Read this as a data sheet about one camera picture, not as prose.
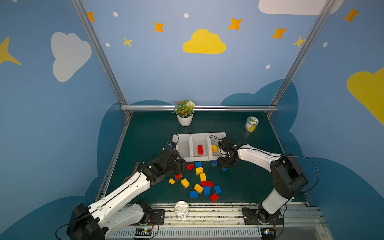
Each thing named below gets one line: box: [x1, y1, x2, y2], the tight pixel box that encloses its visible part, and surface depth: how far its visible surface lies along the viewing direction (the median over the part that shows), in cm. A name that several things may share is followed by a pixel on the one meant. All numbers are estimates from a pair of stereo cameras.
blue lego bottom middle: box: [204, 186, 211, 196], surface depth 82 cm
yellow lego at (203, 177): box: [200, 173, 207, 182], surface depth 88 cm
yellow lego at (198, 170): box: [195, 167, 204, 175], surface depth 90 cm
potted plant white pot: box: [171, 99, 196, 127], surface depth 107 cm
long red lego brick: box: [197, 145, 204, 155], surface depth 100 cm
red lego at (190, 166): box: [186, 163, 195, 171], surface depth 92 cm
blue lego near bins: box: [195, 161, 203, 168], surface depth 92 cm
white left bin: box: [172, 133, 193, 162], surface depth 99 cm
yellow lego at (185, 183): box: [181, 178, 190, 189], surface depth 86 cm
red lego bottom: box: [210, 193, 220, 202], surface depth 82 cm
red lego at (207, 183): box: [201, 180, 214, 188], surface depth 86 cm
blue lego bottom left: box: [190, 191, 198, 198], surface depth 83 cm
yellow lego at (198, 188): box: [193, 183, 204, 194], surface depth 86 cm
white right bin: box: [208, 132, 227, 161], surface depth 95 cm
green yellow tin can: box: [244, 116, 259, 133], surface depth 110 cm
